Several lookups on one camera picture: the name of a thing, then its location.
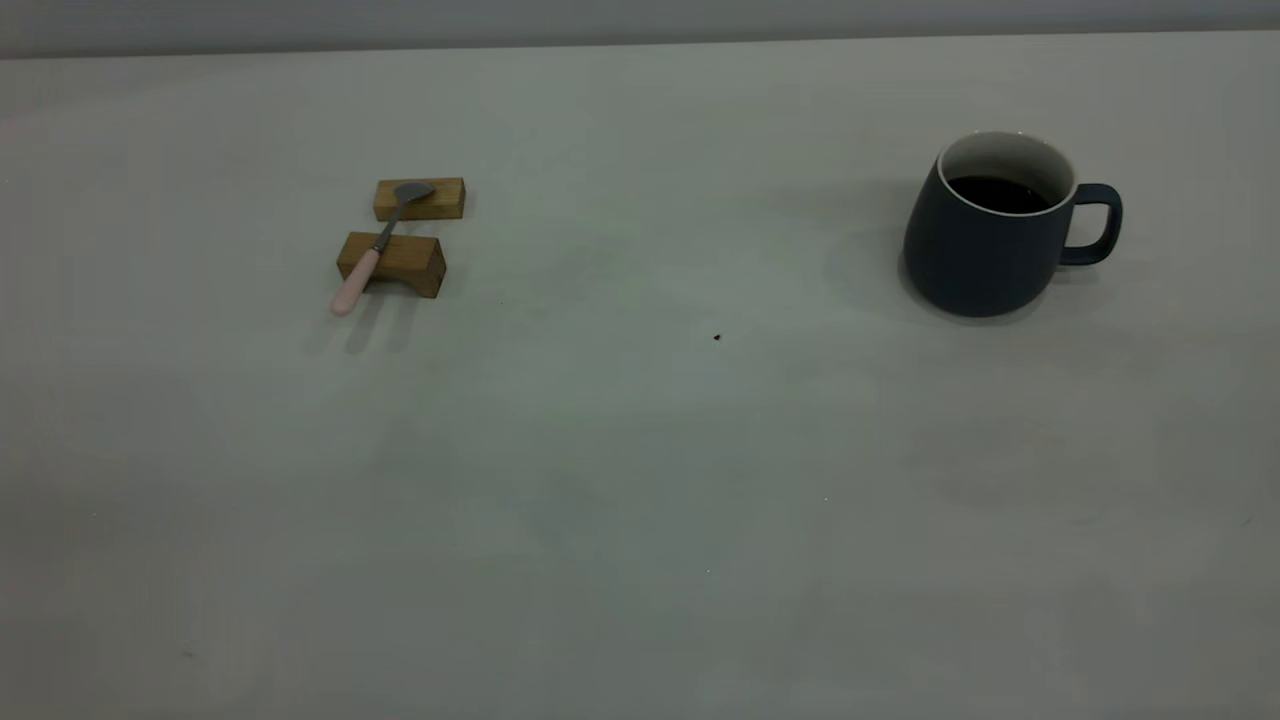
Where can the flat rectangular wooden block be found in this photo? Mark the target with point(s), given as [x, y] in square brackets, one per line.
[440, 202]

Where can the dark grey ceramic mug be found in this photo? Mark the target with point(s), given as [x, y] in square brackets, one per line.
[975, 255]

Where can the arched wooden block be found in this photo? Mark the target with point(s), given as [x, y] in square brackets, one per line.
[410, 262]

